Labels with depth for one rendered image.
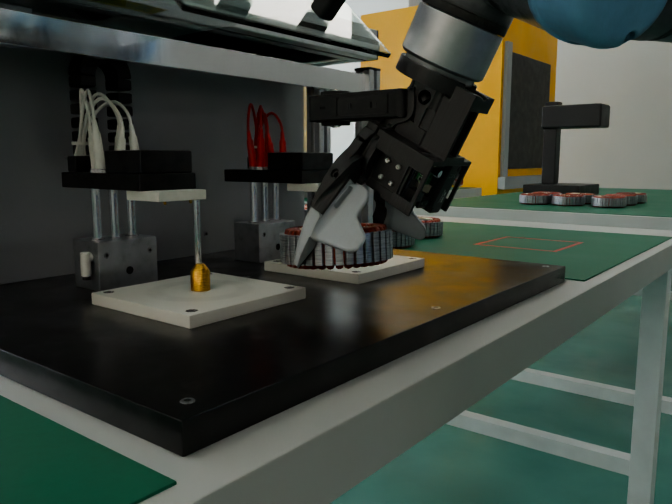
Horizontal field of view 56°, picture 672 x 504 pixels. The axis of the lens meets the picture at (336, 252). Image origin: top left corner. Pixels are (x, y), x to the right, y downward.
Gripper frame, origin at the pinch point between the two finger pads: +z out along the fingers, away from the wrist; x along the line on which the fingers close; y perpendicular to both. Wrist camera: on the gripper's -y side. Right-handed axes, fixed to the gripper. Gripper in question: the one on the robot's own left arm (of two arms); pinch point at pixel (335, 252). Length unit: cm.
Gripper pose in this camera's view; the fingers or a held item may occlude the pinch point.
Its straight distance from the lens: 62.9
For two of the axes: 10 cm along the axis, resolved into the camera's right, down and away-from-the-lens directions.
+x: 6.1, -1.1, 7.9
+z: -3.7, 8.4, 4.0
